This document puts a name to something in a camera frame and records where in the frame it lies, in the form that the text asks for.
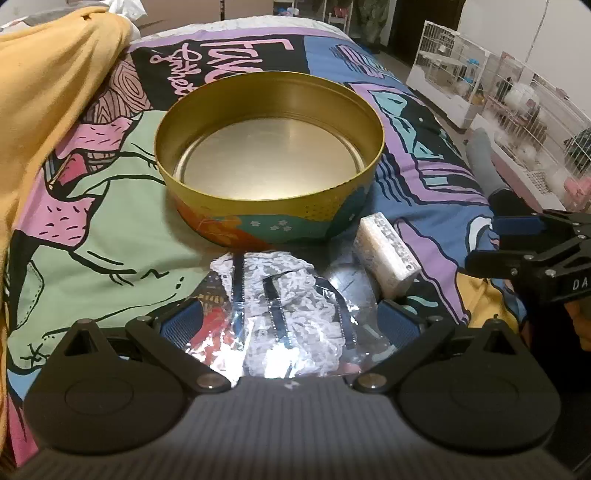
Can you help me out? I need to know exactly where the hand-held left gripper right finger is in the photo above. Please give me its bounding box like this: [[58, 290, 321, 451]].
[[351, 299, 541, 395]]

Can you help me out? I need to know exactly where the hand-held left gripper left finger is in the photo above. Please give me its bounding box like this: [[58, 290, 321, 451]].
[[44, 298, 232, 395]]

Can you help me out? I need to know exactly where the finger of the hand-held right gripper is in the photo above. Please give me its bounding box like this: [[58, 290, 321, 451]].
[[492, 209, 591, 252], [464, 248, 539, 280]]

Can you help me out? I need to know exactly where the white tissue packet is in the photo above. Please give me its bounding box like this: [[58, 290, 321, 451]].
[[353, 211, 422, 300]]

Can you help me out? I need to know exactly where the clear bag of white lace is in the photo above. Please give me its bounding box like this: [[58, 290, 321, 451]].
[[210, 250, 384, 384]]

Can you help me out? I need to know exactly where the round gold tin container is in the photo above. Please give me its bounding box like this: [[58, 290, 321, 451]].
[[154, 70, 386, 252]]

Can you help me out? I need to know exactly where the clear bag of colourful bits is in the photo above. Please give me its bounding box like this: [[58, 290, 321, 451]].
[[187, 272, 245, 367]]

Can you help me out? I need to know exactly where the colourful printed blanket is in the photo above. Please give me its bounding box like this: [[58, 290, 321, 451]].
[[7, 25, 529, 467]]

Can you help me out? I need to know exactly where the green coat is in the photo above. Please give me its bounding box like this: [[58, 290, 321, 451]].
[[355, 0, 394, 52]]

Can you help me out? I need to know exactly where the yellow blanket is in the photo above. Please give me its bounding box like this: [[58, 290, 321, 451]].
[[0, 4, 132, 462]]

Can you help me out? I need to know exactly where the white cloth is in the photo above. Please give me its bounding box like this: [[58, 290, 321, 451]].
[[104, 0, 145, 34]]

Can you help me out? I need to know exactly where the white wire pet cage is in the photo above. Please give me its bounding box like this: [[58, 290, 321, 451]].
[[406, 19, 492, 131], [470, 48, 591, 214]]

